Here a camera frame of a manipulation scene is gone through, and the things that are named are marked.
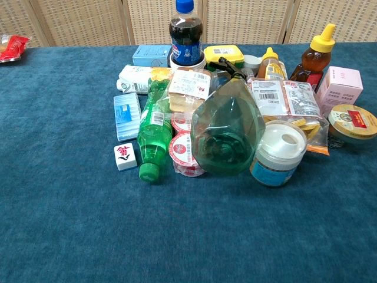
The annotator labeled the cola bottle blue cap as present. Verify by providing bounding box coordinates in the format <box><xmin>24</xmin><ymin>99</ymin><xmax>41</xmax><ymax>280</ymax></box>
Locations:
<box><xmin>168</xmin><ymin>0</ymin><xmax>204</xmax><ymax>67</ymax></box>

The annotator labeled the blue velvet tablecloth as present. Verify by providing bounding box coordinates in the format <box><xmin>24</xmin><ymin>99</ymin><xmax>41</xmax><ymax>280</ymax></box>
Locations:
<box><xmin>0</xmin><ymin>42</ymin><xmax>377</xmax><ymax>283</ymax></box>

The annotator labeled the white tube package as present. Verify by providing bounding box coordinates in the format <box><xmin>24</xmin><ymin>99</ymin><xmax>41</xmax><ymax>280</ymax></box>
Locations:
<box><xmin>115</xmin><ymin>64</ymin><xmax>174</xmax><ymax>96</ymax></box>

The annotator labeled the woven folding screen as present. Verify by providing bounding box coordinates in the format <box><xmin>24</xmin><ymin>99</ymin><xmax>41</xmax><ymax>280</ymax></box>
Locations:
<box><xmin>0</xmin><ymin>0</ymin><xmax>377</xmax><ymax>48</ymax></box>

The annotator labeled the clear jar white lid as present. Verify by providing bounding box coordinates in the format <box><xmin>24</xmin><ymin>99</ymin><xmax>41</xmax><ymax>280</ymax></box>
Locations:
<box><xmin>249</xmin><ymin>120</ymin><xmax>308</xmax><ymax>188</ymax></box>

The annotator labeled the green plastic soda bottle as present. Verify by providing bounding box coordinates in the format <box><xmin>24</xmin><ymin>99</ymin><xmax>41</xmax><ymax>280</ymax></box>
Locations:
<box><xmin>137</xmin><ymin>75</ymin><xmax>174</xmax><ymax>182</ymax></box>

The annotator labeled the large honey bottle yellow cap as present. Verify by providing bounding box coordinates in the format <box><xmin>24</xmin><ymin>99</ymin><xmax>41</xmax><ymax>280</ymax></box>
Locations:
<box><xmin>289</xmin><ymin>23</ymin><xmax>336</xmax><ymax>93</ymax></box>

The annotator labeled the small grey round container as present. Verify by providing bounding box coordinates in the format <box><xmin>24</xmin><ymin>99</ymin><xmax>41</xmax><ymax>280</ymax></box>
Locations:
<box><xmin>243</xmin><ymin>54</ymin><xmax>263</xmax><ymax>78</ymax></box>

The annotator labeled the red snack packet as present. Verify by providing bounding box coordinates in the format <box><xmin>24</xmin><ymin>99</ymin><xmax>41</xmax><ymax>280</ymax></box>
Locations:
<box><xmin>0</xmin><ymin>34</ymin><xmax>31</xmax><ymax>64</ymax></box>

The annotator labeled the clear seed bag white label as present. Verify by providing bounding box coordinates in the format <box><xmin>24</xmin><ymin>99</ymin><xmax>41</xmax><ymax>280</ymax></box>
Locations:
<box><xmin>283</xmin><ymin>80</ymin><xmax>330</xmax><ymax>156</ymax></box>

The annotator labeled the light blue cardboard box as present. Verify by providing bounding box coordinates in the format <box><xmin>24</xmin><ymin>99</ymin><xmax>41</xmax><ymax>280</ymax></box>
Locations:
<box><xmin>131</xmin><ymin>44</ymin><xmax>173</xmax><ymax>67</ymax></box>

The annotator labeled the small amber bottle yellow cap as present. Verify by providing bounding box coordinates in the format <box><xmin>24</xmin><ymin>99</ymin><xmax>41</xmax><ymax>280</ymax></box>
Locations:
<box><xmin>256</xmin><ymin>47</ymin><xmax>287</xmax><ymax>81</ymax></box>

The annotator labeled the red white sealed cup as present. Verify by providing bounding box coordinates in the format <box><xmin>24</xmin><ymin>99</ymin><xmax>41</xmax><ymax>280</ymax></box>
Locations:
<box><xmin>170</xmin><ymin>111</ymin><xmax>195</xmax><ymax>133</ymax></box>
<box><xmin>168</xmin><ymin>130</ymin><xmax>207</xmax><ymax>177</ymax></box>

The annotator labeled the pink cardboard box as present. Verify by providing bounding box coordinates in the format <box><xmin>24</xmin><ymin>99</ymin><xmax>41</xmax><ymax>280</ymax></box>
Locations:
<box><xmin>315</xmin><ymin>65</ymin><xmax>364</xmax><ymax>118</ymax></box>

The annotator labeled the clear snack bag barcode label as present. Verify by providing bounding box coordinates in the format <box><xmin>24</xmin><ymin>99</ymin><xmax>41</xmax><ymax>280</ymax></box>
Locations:
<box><xmin>246</xmin><ymin>77</ymin><xmax>292</xmax><ymax>122</ymax></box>

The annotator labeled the blue tissue pack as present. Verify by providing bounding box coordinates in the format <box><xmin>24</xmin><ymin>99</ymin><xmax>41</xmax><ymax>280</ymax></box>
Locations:
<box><xmin>113</xmin><ymin>92</ymin><xmax>142</xmax><ymax>143</ymax></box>

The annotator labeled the yellow lidded container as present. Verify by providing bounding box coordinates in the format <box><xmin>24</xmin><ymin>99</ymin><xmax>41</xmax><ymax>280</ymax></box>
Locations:
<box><xmin>203</xmin><ymin>45</ymin><xmax>245</xmax><ymax>71</ymax></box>

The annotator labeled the packaged bread sandwich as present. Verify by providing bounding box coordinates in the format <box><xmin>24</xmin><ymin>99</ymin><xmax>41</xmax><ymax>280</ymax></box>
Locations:
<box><xmin>167</xmin><ymin>69</ymin><xmax>213</xmax><ymax>114</ymax></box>

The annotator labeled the white mahjong tile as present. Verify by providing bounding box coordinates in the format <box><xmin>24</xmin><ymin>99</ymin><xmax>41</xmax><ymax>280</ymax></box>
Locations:
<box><xmin>113</xmin><ymin>142</ymin><xmax>138</xmax><ymax>172</ymax></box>

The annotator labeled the round tin red label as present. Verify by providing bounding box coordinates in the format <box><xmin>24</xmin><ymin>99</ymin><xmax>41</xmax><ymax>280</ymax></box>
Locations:
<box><xmin>326</xmin><ymin>103</ymin><xmax>377</xmax><ymax>150</ymax></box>

